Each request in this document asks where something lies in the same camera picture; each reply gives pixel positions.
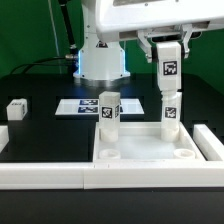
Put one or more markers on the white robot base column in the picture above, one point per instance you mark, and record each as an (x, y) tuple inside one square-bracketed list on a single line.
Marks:
[(100, 64)]

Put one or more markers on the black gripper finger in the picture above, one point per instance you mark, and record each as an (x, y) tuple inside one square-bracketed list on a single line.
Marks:
[(186, 32), (145, 45)]

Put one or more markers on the white base tag plate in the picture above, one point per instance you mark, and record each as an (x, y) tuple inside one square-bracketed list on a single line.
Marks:
[(91, 107)]

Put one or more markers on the white U-shaped obstacle fence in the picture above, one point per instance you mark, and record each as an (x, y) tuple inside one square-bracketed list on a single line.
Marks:
[(182, 171)]

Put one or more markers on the white square tabletop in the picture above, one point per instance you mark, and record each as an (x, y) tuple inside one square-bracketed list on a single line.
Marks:
[(141, 141)]

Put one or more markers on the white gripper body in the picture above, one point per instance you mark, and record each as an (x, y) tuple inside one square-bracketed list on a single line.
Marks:
[(118, 20)]

